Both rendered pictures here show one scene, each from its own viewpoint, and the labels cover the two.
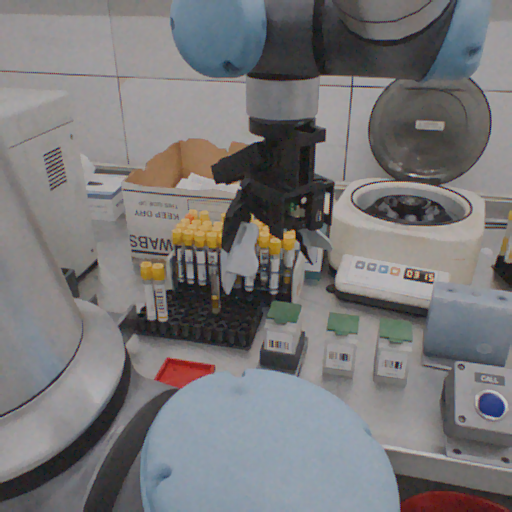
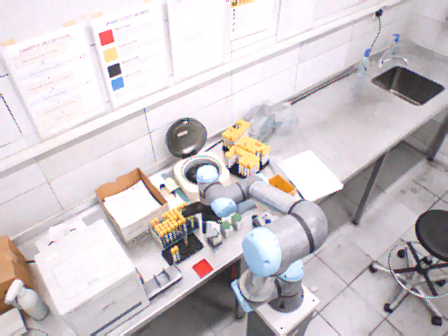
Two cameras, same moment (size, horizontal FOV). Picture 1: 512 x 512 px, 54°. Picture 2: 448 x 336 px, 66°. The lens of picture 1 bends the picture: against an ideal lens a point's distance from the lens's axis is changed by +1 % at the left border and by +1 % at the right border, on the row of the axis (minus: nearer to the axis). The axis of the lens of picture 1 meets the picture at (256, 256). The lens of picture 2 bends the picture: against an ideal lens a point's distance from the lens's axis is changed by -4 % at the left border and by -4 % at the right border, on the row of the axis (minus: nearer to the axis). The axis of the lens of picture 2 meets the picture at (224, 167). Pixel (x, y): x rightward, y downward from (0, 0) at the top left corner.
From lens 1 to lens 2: 1.13 m
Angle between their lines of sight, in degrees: 42
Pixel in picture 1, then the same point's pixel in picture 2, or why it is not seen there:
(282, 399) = not seen: hidden behind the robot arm
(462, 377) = (260, 220)
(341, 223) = (193, 192)
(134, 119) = (61, 192)
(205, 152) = (107, 188)
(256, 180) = (209, 215)
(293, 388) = not seen: hidden behind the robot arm
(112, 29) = (40, 166)
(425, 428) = not seen: hidden behind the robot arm
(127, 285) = (144, 257)
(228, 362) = (204, 254)
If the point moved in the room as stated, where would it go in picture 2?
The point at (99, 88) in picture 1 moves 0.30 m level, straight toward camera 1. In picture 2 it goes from (39, 191) to (93, 211)
